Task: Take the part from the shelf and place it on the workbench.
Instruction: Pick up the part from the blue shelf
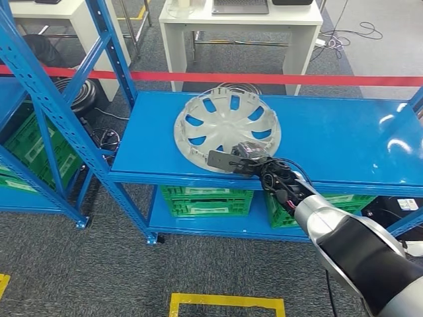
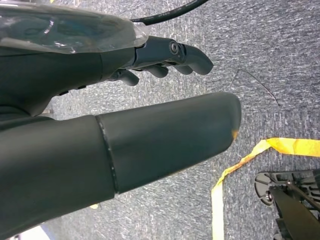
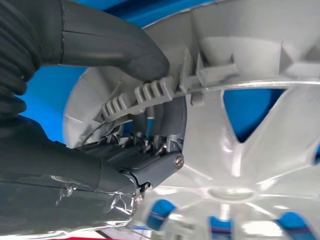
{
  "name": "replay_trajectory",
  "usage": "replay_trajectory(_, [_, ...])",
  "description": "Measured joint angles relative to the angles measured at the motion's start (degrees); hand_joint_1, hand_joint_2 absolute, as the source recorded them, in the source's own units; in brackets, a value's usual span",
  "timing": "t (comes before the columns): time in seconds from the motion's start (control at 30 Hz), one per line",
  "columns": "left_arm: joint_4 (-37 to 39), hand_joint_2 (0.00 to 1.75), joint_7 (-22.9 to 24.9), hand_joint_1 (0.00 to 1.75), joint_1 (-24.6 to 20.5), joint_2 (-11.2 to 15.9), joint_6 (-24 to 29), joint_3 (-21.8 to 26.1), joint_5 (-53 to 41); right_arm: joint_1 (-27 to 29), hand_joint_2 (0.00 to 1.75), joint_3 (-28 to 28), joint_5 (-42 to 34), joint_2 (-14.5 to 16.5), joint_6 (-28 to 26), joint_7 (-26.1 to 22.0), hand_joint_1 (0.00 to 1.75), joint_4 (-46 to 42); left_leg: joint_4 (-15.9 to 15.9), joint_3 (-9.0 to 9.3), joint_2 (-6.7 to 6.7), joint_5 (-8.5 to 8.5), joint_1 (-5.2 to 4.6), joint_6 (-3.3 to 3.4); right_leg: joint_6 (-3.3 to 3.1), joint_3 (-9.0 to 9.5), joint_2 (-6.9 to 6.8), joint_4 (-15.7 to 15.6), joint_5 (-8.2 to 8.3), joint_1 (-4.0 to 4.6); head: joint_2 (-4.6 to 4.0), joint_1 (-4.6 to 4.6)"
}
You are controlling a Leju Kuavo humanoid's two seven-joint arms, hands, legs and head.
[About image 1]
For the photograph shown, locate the black equipment case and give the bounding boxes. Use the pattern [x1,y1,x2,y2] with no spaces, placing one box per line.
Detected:
[360,195,423,258]

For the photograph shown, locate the red barrier tape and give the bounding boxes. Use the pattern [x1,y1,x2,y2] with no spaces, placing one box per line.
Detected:
[0,64,423,87]

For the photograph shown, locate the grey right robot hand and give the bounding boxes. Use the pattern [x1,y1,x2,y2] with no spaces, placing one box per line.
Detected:
[230,141,271,178]

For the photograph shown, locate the blue steel shelf rack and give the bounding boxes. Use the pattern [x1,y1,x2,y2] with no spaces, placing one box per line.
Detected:
[0,0,423,246]
[0,76,91,230]

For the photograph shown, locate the steel crossbar frame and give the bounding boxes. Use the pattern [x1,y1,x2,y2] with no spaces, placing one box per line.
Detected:
[190,29,290,62]

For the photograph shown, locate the clear round container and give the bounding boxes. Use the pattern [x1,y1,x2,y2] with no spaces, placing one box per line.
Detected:
[164,0,196,19]

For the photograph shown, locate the black floor cable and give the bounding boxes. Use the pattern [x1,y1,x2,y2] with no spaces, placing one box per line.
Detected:
[309,0,384,60]
[79,107,122,155]

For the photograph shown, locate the person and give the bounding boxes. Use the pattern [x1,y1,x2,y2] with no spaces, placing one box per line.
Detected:
[20,33,67,69]

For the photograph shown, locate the black ribbed round base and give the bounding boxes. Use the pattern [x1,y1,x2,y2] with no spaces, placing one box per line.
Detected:
[54,77,99,118]
[217,81,263,96]

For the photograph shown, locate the silver plastic hubcap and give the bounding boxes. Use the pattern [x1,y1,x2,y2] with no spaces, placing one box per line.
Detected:
[173,87,283,174]

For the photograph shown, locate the steel tube frame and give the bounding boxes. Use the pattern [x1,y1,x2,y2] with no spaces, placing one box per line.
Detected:
[117,0,153,57]

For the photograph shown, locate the grey laptop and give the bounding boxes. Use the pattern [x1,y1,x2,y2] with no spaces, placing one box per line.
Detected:
[211,0,270,16]

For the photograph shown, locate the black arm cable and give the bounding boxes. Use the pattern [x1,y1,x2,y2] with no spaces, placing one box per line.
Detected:
[325,269,338,317]

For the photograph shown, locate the yellow floor tape square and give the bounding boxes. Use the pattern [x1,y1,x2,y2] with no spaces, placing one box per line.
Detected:
[168,293,286,317]
[0,273,11,300]

